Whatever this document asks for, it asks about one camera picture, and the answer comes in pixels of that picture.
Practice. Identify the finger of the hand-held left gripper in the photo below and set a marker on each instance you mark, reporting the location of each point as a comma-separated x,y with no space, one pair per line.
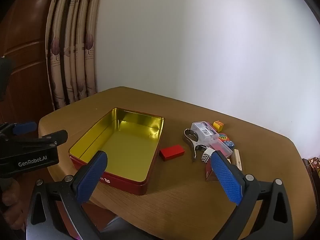
25,128
53,137

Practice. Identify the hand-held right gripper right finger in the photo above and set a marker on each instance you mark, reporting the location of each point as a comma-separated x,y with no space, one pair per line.
226,177

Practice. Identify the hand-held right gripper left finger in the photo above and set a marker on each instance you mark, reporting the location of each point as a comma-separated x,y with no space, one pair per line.
91,177

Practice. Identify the tan cardboard box red print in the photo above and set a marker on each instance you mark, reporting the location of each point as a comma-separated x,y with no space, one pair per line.
210,172

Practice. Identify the white box zigzag print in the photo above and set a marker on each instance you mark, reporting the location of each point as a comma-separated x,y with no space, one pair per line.
206,157

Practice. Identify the clear case pink insert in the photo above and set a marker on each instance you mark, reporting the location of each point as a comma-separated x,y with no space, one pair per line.
221,148

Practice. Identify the blue patterned pouch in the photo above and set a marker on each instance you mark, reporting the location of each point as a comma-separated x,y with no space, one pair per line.
229,144

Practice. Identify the red tin box gold inside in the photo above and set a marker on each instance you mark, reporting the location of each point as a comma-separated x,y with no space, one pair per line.
125,150

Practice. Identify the red rectangular block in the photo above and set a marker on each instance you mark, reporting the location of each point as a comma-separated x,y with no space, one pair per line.
172,152

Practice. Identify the person's left hand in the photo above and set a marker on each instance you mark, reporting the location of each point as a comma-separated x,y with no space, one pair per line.
11,200

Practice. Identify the colourful striped eraser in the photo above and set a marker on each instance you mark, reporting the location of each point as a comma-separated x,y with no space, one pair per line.
223,137

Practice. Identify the yellow striped cube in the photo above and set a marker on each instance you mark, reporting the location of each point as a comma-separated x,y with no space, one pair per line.
218,125

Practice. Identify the clear plastic box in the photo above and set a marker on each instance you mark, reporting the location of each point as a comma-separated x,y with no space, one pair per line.
203,129

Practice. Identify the patterned brown object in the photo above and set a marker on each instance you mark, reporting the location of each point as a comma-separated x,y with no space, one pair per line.
312,166

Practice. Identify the beige patterned curtain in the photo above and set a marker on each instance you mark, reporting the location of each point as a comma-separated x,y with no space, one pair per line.
75,42

